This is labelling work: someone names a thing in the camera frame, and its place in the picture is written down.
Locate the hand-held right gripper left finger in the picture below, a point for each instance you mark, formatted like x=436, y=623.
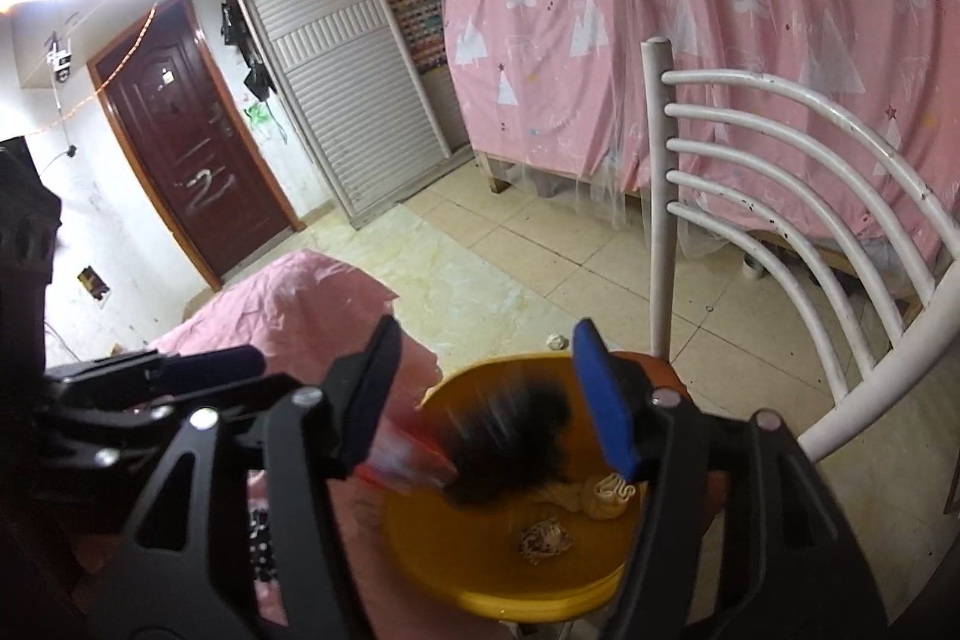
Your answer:
x=373, y=389

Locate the brown wooden door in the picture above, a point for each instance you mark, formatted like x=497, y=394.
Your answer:
x=187, y=145

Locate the white paper scrap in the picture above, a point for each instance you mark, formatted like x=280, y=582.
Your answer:
x=556, y=341

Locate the beige wrapper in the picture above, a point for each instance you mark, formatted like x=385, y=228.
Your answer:
x=607, y=499

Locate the small black hanging pouch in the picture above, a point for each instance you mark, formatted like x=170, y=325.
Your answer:
x=259, y=81

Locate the yellow plastic basin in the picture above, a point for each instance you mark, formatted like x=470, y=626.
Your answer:
x=450, y=557

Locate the black hanging bag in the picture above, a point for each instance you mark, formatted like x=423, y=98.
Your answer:
x=236, y=21

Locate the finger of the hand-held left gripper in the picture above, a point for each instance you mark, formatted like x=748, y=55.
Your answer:
x=210, y=364
x=232, y=398

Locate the pink bed sheet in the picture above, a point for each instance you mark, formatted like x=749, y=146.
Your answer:
x=300, y=302

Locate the white shutter wardrobe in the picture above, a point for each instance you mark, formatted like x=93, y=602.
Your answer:
x=337, y=85

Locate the colourful wall chart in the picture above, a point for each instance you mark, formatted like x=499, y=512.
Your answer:
x=416, y=21

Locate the red and white packet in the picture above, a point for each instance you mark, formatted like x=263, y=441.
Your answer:
x=412, y=460

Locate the black fuzzy clump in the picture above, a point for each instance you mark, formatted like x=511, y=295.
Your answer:
x=510, y=445

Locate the white metal chair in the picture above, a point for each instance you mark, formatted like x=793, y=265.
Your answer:
x=656, y=197

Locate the paper ball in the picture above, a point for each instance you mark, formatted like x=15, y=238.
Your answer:
x=546, y=541

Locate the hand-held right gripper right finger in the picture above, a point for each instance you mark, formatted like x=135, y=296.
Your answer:
x=604, y=400

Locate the white sheer net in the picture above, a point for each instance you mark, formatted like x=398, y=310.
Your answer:
x=607, y=197

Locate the white security camera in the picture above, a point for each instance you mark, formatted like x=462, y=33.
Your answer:
x=60, y=61

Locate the pink printed bed curtain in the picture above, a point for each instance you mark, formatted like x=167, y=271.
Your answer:
x=675, y=10

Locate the dark wall sticker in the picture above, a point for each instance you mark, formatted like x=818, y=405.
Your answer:
x=94, y=284

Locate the green wall sticker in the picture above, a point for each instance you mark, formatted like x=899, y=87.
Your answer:
x=260, y=115

